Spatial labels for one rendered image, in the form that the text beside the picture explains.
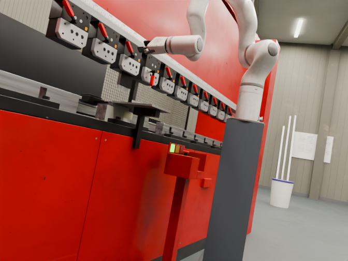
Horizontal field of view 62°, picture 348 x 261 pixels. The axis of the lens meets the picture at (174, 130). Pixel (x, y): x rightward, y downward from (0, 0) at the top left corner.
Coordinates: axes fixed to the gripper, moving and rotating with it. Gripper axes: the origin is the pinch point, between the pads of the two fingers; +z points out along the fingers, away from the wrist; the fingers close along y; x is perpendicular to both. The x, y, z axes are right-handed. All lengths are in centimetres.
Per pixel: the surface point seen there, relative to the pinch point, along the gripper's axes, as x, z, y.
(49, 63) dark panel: 3, 67, 11
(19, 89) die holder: -15, 14, 60
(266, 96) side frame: 155, -7, -166
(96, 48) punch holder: -9.7, 12.3, 18.8
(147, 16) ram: -4.5, 12.8, -26.6
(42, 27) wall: 60, 355, -190
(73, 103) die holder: 4.1, 13.8, 43.7
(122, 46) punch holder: -0.5, 13.9, 0.0
